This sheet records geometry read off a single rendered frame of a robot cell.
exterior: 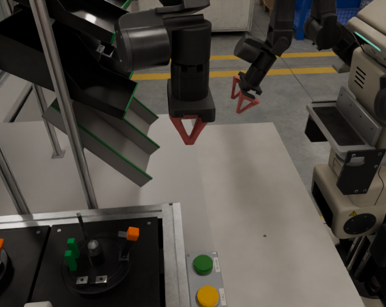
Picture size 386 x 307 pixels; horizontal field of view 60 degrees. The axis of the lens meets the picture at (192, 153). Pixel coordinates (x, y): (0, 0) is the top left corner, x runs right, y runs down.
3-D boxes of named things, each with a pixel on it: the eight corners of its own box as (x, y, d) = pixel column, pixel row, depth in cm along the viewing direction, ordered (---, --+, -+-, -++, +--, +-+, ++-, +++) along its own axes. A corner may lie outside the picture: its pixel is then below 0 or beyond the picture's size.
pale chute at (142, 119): (149, 125, 105) (159, 117, 103) (141, 151, 95) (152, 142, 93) (74, 63, 94) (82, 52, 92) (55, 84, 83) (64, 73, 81)
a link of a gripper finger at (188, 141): (170, 153, 56) (168, 104, 50) (168, 129, 61) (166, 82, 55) (210, 151, 56) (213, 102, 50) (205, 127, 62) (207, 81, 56)
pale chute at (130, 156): (149, 155, 93) (160, 146, 91) (140, 187, 83) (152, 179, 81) (63, 88, 82) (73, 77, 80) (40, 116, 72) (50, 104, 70)
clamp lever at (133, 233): (128, 251, 67) (139, 227, 63) (128, 259, 66) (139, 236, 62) (110, 248, 66) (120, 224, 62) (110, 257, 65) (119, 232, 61)
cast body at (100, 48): (102, 56, 87) (109, 31, 83) (97, 63, 84) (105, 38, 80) (70, 42, 85) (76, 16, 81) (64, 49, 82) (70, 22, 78)
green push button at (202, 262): (211, 259, 71) (211, 253, 70) (214, 275, 68) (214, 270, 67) (192, 260, 71) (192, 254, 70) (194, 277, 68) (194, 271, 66)
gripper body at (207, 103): (170, 121, 48) (169, 74, 44) (167, 88, 56) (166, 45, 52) (214, 119, 49) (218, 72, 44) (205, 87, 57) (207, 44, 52)
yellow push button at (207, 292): (216, 289, 66) (216, 284, 64) (219, 309, 62) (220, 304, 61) (196, 291, 65) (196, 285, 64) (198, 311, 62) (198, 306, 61)
